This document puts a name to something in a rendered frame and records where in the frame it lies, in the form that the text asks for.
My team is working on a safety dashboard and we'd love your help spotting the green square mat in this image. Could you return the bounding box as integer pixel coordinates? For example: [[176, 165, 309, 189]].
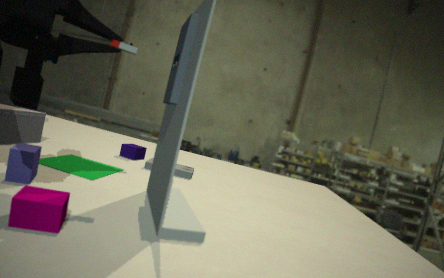
[[39, 154, 124, 180]]

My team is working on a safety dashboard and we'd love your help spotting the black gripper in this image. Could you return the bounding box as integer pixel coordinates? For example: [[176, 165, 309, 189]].
[[9, 0, 124, 110]]

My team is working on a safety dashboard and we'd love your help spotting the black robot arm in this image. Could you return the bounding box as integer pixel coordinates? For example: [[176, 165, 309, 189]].
[[0, 0, 56, 50]]

